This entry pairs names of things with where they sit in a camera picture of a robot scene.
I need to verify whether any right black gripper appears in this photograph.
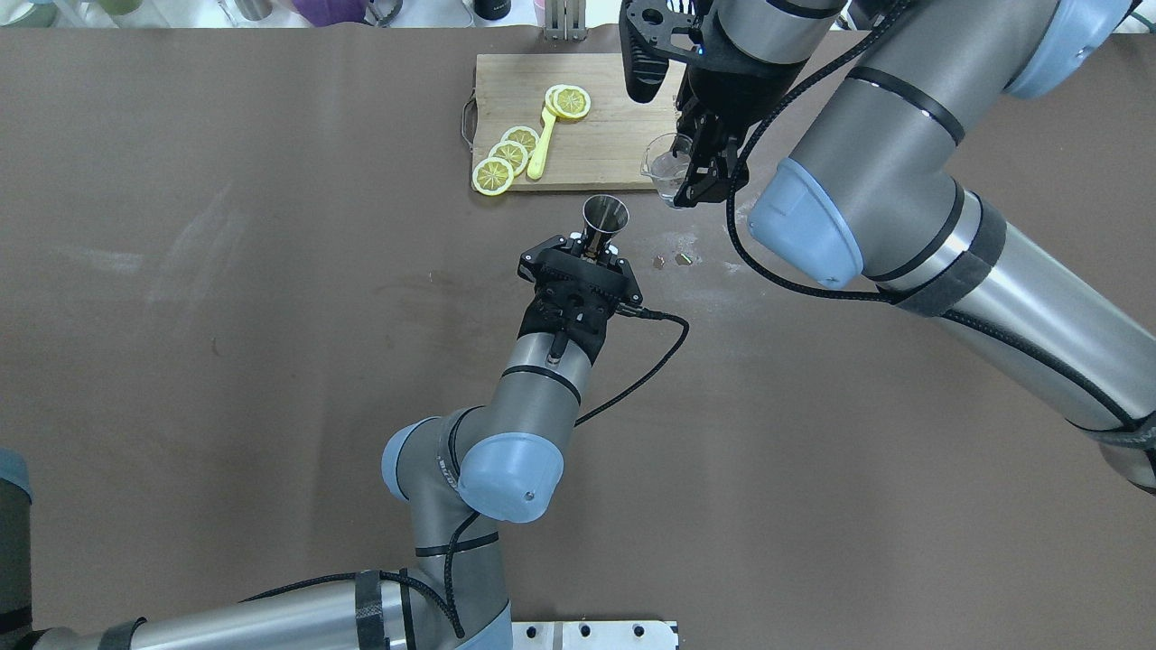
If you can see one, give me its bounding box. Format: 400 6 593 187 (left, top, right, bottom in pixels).
676 56 806 209

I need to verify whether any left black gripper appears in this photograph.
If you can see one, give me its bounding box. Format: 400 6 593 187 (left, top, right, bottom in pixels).
517 232 643 365

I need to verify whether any clear glass cup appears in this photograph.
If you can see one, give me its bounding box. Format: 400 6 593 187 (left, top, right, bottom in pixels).
639 133 691 209

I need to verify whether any metal jigger measuring cup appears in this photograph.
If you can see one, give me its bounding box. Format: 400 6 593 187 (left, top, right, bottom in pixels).
581 194 630 263

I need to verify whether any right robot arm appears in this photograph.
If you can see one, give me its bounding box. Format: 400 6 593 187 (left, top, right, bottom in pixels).
748 1 1153 493

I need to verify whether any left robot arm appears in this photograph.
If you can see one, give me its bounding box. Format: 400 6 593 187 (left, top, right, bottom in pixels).
3 232 651 649

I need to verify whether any wooden cutting board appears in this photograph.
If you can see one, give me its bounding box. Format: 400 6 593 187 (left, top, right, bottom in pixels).
466 53 686 192

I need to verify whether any yellow lemon slice on stick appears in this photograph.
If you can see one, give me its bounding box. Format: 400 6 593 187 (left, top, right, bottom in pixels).
526 84 593 180

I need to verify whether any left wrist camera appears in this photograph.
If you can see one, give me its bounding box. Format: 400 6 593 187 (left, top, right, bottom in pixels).
517 237 643 308

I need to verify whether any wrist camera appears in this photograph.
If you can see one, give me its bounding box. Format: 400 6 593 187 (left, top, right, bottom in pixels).
618 1 702 104
517 237 643 308

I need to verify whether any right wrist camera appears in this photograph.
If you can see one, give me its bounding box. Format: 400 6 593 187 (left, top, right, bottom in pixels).
618 1 702 104

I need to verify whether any aluminium frame post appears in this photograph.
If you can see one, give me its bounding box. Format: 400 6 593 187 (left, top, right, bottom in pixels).
541 0 590 42

